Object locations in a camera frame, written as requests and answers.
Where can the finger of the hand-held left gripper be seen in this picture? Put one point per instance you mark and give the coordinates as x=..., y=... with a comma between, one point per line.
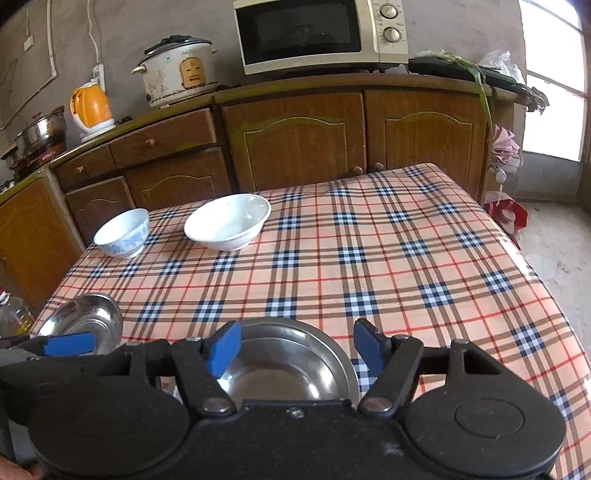
x=69, y=344

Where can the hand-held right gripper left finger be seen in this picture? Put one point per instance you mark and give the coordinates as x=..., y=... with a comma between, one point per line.
x=224, y=348

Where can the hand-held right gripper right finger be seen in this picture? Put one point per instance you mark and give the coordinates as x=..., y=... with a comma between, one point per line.
x=367, y=346

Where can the small steel plate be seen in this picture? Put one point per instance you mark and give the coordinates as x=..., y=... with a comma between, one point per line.
x=92, y=314

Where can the steel bowl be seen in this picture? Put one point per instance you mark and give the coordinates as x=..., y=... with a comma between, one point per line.
x=286, y=364

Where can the blue patterned white bowl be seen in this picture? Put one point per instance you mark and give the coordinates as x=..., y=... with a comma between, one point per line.
x=121, y=233

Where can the plain white bowl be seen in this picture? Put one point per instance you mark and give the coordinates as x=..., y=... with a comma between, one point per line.
x=226, y=221

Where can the person's left hand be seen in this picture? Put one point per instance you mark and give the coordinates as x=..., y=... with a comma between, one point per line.
x=18, y=471

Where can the cooking oil bottle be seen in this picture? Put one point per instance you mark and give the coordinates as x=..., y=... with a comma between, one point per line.
x=16, y=321

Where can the plaid tablecloth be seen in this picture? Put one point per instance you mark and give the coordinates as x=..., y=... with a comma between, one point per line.
x=346, y=258

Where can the low wooden cabinet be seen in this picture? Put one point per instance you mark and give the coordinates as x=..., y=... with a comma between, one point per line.
x=27, y=230

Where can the wooden cabinet with drawers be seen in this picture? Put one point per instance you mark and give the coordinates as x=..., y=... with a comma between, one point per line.
x=171, y=175

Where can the red induction cooker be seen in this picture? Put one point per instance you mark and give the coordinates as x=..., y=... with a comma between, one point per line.
x=46, y=154

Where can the small steel pot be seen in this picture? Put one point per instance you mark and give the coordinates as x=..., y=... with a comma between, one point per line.
x=11, y=156

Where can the red bag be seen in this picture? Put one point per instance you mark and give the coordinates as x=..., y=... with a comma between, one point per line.
x=515, y=214

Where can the white ball ornament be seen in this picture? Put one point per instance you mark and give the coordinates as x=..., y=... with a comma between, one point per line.
x=499, y=175

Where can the lidded steel pot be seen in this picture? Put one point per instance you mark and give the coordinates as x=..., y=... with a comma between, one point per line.
x=40, y=129

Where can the two-door wooden cabinet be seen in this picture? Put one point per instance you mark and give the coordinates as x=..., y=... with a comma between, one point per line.
x=295, y=138

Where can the orange electric kettle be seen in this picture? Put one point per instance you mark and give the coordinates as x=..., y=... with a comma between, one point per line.
x=91, y=110

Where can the green onion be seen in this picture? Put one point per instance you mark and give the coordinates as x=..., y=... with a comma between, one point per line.
x=482, y=97

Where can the white rice cooker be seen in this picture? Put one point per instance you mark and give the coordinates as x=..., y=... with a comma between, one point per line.
x=175, y=74

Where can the black tray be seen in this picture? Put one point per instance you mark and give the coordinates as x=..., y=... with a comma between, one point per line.
x=438, y=69

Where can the dark cloth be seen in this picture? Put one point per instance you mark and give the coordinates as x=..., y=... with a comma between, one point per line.
x=534, y=97

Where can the clear plastic bag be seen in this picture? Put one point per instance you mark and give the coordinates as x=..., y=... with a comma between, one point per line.
x=501, y=64

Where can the glass window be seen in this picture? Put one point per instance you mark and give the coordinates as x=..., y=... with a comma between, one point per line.
x=554, y=92

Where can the cream microwave oven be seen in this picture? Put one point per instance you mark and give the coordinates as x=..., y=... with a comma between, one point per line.
x=304, y=37

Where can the white wall power strip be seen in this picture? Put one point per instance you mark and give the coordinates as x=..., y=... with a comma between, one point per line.
x=99, y=78

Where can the white wall conduit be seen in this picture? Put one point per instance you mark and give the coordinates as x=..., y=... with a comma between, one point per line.
x=54, y=64

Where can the white wall outlet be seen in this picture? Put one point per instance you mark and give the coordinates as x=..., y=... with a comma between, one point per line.
x=28, y=43

